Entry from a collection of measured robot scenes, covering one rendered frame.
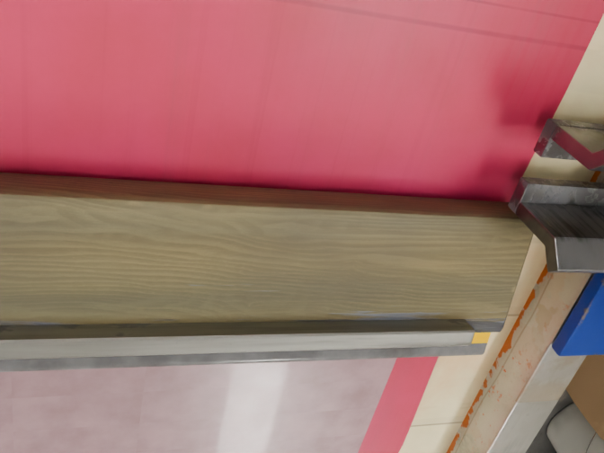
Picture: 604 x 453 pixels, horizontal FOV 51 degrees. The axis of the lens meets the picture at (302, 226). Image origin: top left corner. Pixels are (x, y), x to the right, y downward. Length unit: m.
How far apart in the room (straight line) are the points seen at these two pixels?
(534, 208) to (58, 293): 0.24
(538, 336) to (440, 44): 0.22
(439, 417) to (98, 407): 0.26
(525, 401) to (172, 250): 0.29
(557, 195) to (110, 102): 0.24
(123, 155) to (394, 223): 0.14
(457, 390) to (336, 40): 0.30
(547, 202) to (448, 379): 0.18
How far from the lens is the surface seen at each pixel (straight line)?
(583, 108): 0.40
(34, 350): 0.31
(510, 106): 0.37
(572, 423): 2.63
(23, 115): 0.31
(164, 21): 0.29
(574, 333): 0.44
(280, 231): 0.31
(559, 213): 0.37
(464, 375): 0.50
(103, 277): 0.31
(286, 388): 0.44
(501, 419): 0.51
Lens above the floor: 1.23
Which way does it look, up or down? 51 degrees down
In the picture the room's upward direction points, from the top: 156 degrees clockwise
